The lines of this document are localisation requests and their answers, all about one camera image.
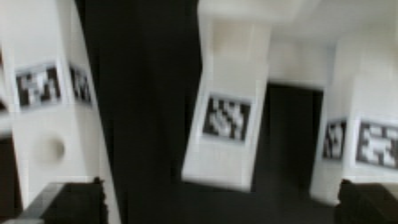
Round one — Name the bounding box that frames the white chair back frame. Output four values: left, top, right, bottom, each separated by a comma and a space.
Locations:
0, 0, 121, 224

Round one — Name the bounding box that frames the white chair leg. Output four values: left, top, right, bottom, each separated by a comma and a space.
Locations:
309, 29, 398, 205
181, 20, 270, 192

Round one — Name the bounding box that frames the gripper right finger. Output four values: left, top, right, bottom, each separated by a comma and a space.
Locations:
334, 180, 398, 224

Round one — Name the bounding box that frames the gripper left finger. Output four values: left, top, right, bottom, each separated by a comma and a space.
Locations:
18, 178, 108, 224

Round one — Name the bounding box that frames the white chair seat block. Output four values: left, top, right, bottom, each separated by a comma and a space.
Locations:
197, 0, 398, 91

